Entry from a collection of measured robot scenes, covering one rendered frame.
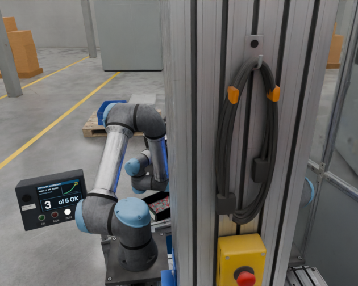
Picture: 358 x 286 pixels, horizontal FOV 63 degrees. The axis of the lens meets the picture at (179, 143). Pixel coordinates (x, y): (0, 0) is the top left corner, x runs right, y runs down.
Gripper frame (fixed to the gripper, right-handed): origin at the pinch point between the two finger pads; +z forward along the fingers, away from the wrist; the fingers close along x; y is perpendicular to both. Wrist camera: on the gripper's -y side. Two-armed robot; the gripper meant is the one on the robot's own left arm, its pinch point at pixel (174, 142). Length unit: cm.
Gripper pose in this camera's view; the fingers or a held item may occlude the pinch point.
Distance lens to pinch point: 164.9
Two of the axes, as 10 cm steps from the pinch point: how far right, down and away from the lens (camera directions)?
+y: -8.3, -1.2, 5.4
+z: 5.5, -3.8, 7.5
